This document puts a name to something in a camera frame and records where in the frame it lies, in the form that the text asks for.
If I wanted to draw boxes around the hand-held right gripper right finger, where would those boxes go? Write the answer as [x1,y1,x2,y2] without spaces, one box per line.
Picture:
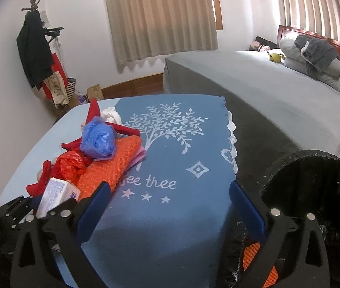
[229,181,330,288]

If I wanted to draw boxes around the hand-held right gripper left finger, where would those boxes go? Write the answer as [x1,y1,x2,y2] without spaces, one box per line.
[10,181,112,288]

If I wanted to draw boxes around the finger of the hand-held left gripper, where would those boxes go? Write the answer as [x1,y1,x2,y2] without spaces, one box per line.
[6,196,38,231]

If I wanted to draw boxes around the white carton box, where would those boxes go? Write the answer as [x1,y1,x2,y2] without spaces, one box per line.
[35,178,81,219]

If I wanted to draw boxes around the red plastic bag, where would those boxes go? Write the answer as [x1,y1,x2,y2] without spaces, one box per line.
[53,151,87,183]

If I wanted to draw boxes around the black lined trash bin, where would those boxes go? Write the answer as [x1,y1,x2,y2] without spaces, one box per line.
[218,149,340,288]

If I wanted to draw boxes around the red cloth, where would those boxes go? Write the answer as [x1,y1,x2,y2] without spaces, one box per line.
[27,98,142,197]

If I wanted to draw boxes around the orange bubble wrap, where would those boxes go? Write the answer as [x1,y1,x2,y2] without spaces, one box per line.
[77,136,146,201]

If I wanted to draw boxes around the orange ribbed sheet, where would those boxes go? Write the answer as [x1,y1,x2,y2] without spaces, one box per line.
[242,241,280,288]

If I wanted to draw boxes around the pink paper sheet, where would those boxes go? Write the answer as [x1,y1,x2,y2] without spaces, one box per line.
[129,147,147,167]

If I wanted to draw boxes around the blue plastic bag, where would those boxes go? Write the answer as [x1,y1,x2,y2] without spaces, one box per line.
[80,117,118,161]

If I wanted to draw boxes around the blue tree print tablecloth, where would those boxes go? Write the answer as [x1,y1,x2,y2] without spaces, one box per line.
[81,95,238,288]

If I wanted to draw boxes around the brown paper bag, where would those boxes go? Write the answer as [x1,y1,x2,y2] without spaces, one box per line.
[86,84,105,101]

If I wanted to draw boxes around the grey sheeted bed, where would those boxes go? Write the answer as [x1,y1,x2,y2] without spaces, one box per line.
[162,49,340,158]

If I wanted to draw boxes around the striped bag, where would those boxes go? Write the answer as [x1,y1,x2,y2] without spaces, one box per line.
[67,77,82,105]

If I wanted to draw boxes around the beige tote bag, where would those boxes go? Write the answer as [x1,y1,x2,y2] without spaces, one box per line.
[44,72,70,106]

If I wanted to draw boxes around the red paper bag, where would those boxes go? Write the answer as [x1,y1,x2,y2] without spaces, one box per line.
[42,52,68,99]

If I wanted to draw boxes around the black jacket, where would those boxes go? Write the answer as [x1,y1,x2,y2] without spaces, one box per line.
[16,12,55,90]

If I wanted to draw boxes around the grey pillows and blanket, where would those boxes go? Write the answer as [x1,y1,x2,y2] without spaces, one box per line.
[279,37,340,92]

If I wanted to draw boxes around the pink bundle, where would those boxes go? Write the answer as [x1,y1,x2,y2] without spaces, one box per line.
[249,40,271,51]

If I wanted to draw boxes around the dark grey folded garment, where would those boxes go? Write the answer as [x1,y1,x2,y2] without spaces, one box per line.
[294,34,339,68]

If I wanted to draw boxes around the black clothes hanger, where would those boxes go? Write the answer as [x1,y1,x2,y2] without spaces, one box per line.
[42,27,65,44]

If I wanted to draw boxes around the beige window curtain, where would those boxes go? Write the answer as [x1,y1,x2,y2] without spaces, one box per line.
[101,0,219,74]

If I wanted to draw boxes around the wooden coat rack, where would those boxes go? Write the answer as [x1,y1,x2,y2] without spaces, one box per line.
[21,0,65,117]

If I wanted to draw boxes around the beige striped curtain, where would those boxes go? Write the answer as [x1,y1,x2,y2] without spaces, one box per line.
[273,0,340,50]

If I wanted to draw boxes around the wooden window frame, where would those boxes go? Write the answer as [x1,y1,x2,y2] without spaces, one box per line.
[208,0,224,31]

